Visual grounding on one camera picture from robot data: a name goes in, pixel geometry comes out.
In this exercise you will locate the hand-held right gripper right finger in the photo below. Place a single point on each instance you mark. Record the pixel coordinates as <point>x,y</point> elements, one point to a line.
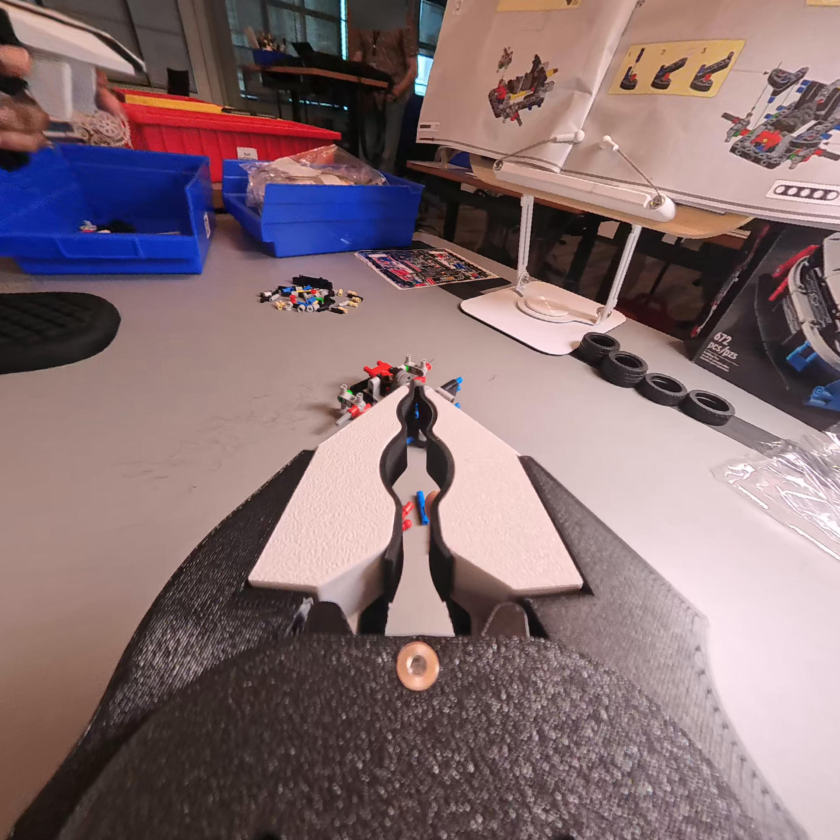
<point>505,518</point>

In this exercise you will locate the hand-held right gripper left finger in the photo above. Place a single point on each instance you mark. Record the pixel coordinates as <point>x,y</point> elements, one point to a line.
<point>328,518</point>

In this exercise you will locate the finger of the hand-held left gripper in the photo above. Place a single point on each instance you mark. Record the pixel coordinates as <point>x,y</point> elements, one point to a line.
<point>79,36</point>

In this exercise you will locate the blue plastic parts bin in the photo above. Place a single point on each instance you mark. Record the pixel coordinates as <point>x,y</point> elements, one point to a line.
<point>98,190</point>
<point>328,216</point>

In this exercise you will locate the lego car chassis assembly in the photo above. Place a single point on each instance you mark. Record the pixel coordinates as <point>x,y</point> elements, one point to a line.
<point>380,380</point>

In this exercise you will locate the small blue lego pin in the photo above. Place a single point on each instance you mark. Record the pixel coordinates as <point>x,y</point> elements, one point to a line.
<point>422,506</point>

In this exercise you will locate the scattered lego parts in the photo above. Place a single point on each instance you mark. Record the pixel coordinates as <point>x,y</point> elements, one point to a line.
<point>115,227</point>

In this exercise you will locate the black rubber lego tire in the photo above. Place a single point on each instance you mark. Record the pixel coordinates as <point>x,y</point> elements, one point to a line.
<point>663,390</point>
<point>623,369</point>
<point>600,348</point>
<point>707,408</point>

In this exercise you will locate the pile of small lego pieces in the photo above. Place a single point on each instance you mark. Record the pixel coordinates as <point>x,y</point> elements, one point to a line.
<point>308,298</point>

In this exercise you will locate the clear bags of lego parts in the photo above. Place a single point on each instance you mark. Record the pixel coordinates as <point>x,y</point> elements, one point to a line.
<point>315,167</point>

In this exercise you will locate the black lego set box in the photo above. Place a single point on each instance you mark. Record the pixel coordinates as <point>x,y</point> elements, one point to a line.
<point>735,328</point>

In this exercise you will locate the lego instruction booklet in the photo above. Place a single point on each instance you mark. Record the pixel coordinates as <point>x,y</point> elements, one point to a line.
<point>558,131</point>

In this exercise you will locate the person's left hand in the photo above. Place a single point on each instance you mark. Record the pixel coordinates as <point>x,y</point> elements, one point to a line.
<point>16,128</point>

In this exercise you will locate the person's right hand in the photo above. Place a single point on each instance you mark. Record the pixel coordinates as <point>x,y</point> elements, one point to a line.
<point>432,504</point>

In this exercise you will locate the yellow plastic bin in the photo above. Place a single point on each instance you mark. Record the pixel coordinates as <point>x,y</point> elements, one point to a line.
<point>170,100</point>

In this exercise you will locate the red plastic bin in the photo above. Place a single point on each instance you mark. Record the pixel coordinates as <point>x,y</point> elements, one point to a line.
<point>223,138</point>

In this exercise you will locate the white book stand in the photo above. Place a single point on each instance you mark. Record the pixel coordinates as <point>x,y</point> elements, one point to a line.
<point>544,315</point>

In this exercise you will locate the dark wooden table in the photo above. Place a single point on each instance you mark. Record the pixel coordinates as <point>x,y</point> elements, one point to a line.
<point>315,72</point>

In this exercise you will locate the colourful sticker sheet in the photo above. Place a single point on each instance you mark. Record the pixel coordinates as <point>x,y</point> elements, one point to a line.
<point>420,269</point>

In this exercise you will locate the clear plastic bag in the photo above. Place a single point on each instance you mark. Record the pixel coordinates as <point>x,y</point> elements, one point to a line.
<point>787,492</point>

